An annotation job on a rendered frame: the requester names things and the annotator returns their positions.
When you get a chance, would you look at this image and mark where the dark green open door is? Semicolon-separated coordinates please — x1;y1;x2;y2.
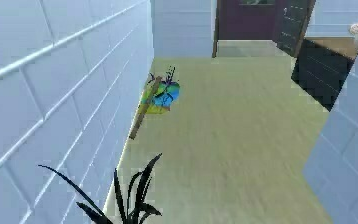
274;0;316;58

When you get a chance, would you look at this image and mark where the black cabinet with wooden top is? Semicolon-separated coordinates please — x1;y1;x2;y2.
290;36;358;112

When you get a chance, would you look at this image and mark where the dark maroon room door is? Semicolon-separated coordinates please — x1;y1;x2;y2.
218;0;281;41

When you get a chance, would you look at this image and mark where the brown wooden bat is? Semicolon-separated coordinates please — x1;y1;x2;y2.
128;76;163;140

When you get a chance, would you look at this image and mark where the dark leafy houseplant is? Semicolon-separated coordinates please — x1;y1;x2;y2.
37;153;164;224

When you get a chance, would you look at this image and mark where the blue green patterned ball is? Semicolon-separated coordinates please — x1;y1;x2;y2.
138;65;181;115

